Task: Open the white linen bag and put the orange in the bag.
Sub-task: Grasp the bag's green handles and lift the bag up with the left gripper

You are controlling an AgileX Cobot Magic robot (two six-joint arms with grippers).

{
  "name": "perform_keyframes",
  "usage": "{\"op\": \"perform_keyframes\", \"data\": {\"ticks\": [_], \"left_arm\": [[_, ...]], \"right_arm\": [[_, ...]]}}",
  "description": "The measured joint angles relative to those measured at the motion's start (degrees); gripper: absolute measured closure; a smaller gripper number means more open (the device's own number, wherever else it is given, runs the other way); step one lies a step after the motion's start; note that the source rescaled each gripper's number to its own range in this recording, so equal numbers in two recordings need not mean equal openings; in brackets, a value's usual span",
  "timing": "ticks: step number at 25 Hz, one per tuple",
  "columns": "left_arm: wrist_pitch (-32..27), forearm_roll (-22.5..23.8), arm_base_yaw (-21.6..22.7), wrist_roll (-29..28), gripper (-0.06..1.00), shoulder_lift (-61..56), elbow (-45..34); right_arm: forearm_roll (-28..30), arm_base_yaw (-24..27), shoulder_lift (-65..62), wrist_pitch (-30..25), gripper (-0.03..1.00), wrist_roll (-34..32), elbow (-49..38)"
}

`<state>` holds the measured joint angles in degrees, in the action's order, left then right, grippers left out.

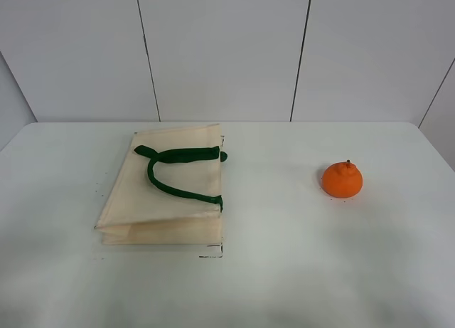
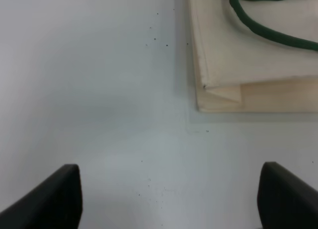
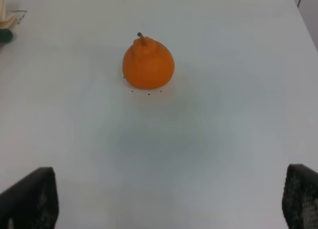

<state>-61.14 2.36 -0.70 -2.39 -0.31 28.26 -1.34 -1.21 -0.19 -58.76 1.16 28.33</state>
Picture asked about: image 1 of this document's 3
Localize white linen bag green handles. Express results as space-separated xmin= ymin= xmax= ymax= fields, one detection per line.
xmin=95 ymin=124 xmax=227 ymax=246

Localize orange fruit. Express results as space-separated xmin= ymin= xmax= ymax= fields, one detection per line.
xmin=321 ymin=160 xmax=363 ymax=199

